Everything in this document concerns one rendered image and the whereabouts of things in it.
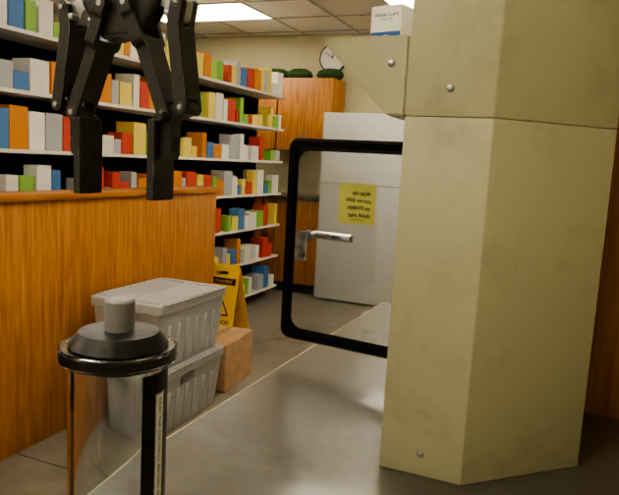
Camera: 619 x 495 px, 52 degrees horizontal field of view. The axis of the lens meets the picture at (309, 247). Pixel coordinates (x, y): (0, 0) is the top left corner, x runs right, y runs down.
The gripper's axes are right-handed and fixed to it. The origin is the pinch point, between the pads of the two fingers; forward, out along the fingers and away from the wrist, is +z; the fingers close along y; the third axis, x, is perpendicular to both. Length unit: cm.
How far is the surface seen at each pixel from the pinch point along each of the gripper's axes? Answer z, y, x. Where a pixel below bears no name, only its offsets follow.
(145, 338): 15.4, -3.5, 0.8
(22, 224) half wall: 33, 179, -152
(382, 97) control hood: -9.8, -13.7, -33.1
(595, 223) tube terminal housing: 5, -40, -46
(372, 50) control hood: -15.7, -12.0, -33.2
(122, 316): 13.8, -0.9, 0.9
